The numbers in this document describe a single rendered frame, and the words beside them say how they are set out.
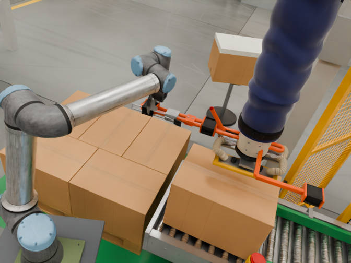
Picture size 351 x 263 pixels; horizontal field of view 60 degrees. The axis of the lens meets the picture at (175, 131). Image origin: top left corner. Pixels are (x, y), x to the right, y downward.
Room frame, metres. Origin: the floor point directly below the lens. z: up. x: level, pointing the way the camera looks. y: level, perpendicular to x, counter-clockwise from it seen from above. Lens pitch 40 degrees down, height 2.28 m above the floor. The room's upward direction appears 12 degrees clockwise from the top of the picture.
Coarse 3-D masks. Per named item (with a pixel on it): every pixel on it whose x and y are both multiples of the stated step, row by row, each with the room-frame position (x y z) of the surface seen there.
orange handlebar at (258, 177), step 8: (184, 120) 1.31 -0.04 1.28; (192, 120) 1.31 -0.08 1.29; (200, 120) 1.33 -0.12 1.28; (232, 136) 1.25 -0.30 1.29; (272, 144) 1.24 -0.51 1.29; (280, 144) 1.25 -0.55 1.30; (280, 152) 1.20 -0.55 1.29; (256, 160) 1.09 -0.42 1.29; (256, 168) 1.03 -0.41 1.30; (256, 176) 0.98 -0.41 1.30; (264, 176) 0.99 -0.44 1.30; (272, 184) 0.96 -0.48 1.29; (280, 184) 0.96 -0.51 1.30; (288, 184) 0.97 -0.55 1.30; (296, 192) 0.94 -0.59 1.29
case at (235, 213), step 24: (192, 168) 1.29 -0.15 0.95; (216, 168) 1.33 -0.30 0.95; (192, 192) 1.11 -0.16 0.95; (216, 192) 1.14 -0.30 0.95; (240, 192) 1.18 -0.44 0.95; (264, 192) 1.22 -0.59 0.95; (168, 216) 1.13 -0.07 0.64; (192, 216) 1.09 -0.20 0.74; (216, 216) 1.06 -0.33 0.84; (240, 216) 1.03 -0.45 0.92; (264, 216) 1.04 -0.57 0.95; (216, 240) 1.05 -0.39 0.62; (240, 240) 1.02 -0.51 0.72; (264, 240) 0.99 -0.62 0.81
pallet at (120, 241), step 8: (40, 208) 1.38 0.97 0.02; (48, 208) 1.40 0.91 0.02; (56, 208) 1.34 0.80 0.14; (72, 216) 1.30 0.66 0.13; (104, 232) 1.29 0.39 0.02; (112, 240) 1.24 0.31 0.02; (120, 240) 1.25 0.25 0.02; (128, 240) 1.19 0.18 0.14; (128, 248) 1.19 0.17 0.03; (136, 248) 1.18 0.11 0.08
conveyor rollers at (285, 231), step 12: (276, 216) 1.38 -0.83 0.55; (156, 228) 1.09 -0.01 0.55; (276, 228) 1.28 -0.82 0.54; (288, 228) 1.30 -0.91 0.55; (300, 228) 1.32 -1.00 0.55; (180, 240) 1.05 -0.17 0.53; (288, 240) 1.21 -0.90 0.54; (300, 240) 1.22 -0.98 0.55; (312, 240) 1.24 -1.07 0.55; (324, 240) 1.26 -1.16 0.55; (336, 240) 1.29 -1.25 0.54; (300, 252) 1.13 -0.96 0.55; (312, 252) 1.15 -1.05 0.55; (324, 252) 1.17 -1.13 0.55; (336, 252) 1.19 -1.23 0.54; (348, 252) 1.22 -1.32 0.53
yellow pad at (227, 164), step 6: (216, 156) 1.20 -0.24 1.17; (228, 156) 1.21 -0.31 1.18; (216, 162) 1.15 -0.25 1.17; (222, 162) 1.15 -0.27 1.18; (228, 162) 1.16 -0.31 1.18; (234, 162) 1.16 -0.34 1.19; (228, 168) 1.13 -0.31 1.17; (234, 168) 1.13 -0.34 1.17; (240, 168) 1.13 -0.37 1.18; (246, 168) 1.14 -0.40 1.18; (264, 168) 1.17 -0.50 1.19; (246, 174) 1.11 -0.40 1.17; (252, 174) 1.11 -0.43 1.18; (264, 174) 1.12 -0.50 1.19
